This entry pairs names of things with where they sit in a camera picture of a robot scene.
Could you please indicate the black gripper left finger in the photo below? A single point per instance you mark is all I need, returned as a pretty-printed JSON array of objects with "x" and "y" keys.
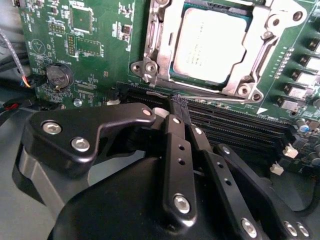
[{"x": 178, "y": 175}]

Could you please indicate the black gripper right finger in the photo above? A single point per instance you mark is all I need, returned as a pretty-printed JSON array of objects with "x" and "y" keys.
[{"x": 220, "y": 180}]

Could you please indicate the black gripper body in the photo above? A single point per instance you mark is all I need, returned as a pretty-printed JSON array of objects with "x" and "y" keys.
[{"x": 120, "y": 205}]

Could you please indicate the metal socket cover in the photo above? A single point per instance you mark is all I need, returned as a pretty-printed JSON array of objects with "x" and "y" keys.
[{"x": 167, "y": 57}]

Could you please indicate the silver CPU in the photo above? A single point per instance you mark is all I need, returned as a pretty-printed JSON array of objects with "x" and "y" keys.
[{"x": 212, "y": 42}]

